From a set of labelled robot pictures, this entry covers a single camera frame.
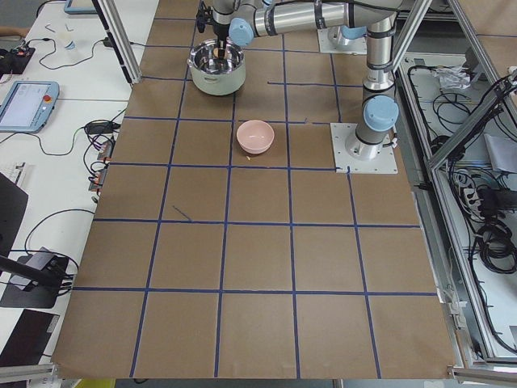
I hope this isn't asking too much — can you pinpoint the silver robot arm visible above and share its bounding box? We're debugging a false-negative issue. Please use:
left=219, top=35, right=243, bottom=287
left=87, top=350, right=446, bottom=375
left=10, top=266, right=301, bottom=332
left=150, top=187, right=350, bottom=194
left=327, top=25, right=367, bottom=47
left=195, top=1, right=430, bottom=161

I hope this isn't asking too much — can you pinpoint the pale green cooking pot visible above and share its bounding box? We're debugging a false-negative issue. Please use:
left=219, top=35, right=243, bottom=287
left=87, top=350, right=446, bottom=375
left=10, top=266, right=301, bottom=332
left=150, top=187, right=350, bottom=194
left=187, top=39, right=246, bottom=96

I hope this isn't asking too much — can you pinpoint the brown paper table mat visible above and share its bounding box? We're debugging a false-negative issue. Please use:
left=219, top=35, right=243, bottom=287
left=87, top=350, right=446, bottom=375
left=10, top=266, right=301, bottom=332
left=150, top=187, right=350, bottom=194
left=53, top=1, right=455, bottom=379

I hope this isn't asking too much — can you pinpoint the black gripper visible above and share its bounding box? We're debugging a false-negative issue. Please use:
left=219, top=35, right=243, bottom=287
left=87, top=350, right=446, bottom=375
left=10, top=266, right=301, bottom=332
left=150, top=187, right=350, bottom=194
left=195, top=0, right=230, bottom=57

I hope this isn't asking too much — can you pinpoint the blue teach pendant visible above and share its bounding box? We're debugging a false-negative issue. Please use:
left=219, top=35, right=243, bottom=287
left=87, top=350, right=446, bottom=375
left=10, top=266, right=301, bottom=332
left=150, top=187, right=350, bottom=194
left=1, top=81, right=60, bottom=133

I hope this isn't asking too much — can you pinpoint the white keyboard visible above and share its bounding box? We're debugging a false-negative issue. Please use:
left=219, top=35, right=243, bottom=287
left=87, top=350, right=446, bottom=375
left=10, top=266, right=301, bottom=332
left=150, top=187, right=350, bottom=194
left=1, top=162, right=27, bottom=187

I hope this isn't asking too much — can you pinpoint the black monitor stand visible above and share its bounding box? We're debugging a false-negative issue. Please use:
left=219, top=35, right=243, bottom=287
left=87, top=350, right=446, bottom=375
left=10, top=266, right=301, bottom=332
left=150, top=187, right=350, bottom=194
left=1, top=175, right=72, bottom=309

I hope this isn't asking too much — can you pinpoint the pink bowl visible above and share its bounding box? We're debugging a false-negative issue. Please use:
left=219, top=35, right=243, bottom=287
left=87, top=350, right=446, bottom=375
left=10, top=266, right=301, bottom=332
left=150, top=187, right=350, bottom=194
left=236, top=120, right=275, bottom=154

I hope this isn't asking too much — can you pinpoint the black power adapter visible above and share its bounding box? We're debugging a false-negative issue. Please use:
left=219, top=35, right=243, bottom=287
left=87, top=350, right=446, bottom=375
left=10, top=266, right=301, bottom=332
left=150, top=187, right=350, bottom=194
left=84, top=120, right=120, bottom=135

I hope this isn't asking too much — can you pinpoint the aluminium frame post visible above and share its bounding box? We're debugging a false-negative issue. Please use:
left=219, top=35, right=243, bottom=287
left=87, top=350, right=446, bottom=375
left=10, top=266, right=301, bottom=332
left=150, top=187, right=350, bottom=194
left=92, top=0, right=142, bottom=85

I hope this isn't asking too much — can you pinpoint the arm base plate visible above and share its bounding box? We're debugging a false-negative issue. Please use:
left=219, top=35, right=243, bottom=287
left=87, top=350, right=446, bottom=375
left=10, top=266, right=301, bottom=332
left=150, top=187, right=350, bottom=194
left=317, top=26, right=367, bottom=55
left=330, top=123, right=398, bottom=175

